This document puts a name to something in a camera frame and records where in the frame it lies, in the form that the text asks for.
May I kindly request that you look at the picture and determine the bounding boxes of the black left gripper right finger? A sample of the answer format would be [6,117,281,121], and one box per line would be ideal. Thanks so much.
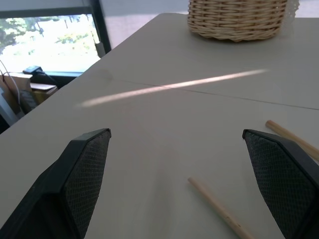
[242,128,319,239]

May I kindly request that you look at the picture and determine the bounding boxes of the light wooden chopstick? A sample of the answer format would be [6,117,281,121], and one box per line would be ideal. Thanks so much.
[187,177,254,239]
[265,119,319,162]

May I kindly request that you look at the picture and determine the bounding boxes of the small black device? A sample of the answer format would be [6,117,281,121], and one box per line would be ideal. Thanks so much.
[22,65,43,75]

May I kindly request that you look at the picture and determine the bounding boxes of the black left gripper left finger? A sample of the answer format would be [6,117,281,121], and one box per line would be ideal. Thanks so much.
[0,128,112,239]

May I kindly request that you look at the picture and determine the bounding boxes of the white lace cloth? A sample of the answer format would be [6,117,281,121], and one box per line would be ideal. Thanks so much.
[283,0,300,19]

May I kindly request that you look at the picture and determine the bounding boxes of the white cable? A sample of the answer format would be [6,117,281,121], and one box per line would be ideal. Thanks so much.
[0,60,22,113]

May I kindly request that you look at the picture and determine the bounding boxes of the dark window frame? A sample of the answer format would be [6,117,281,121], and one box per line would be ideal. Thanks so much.
[0,0,112,78]

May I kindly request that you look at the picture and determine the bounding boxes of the woven wicker basket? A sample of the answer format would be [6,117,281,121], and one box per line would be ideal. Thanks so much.
[187,0,288,42]

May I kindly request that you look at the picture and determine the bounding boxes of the brown cardboard box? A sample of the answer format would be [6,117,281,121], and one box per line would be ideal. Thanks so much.
[0,72,59,118]

